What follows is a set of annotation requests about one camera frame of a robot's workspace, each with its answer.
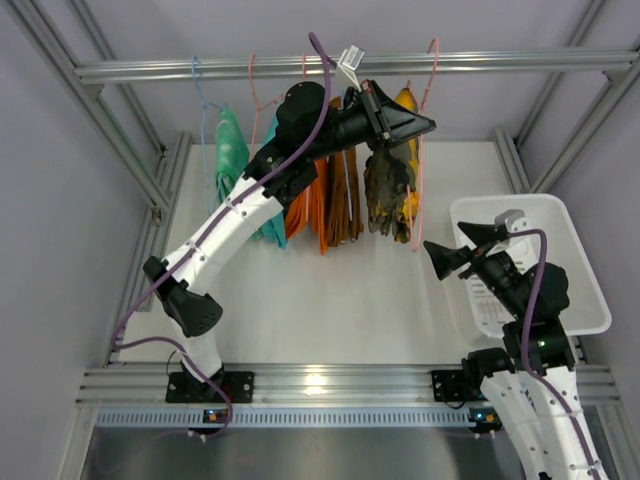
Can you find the pink hanger with teal trousers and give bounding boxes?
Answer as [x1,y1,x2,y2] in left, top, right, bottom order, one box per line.
[248,52,284,159]

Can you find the aluminium frame posts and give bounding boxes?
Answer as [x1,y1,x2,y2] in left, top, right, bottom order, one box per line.
[493,1,639,194]
[0,0,194,371]

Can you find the orange trousers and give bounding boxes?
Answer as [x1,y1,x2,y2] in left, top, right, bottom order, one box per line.
[284,159,329,255]

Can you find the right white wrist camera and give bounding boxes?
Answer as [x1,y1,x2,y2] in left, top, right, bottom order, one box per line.
[494,209,532,249]

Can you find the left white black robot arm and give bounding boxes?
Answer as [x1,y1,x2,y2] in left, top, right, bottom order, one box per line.
[143,80,436,385]

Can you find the green patterned trousers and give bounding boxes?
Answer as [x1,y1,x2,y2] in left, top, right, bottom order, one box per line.
[214,104,251,216]

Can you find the blue hanger far left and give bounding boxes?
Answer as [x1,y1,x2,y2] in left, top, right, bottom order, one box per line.
[190,55,221,214]

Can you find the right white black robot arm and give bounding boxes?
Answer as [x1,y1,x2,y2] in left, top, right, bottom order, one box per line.
[423,222,608,479]

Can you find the camouflage yellow trousers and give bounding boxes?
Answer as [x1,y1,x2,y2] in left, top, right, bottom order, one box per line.
[362,85,422,245]

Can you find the aluminium hanging rail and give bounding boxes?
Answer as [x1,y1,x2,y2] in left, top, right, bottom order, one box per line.
[74,47,639,85]

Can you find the teal trousers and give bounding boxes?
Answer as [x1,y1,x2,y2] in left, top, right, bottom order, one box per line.
[250,96,287,249]

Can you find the aluminium frame right posts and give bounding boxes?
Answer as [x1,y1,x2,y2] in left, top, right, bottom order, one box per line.
[493,1,639,194]

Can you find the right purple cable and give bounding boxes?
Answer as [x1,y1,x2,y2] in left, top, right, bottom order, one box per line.
[507,228,601,480]

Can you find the slotted grey cable duct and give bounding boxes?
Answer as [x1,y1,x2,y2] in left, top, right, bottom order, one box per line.
[95,406,484,428]

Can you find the blue hanger with brown trousers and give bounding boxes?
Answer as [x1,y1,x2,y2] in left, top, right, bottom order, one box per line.
[340,88,354,223]

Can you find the brown trousers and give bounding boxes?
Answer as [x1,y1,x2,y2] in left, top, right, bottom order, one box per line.
[324,96,365,248]

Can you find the white plastic bin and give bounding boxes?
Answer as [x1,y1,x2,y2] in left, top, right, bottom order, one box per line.
[450,194,612,343]

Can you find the aluminium frame left posts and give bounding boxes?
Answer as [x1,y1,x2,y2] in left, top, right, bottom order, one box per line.
[0,0,194,371]

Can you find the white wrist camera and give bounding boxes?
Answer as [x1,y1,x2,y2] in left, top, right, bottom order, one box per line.
[494,209,532,249]
[335,45,365,91]

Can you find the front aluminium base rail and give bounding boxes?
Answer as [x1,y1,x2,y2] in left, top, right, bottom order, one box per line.
[74,362,621,406]

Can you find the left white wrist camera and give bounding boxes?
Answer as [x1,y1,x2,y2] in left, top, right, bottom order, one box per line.
[335,45,365,91]

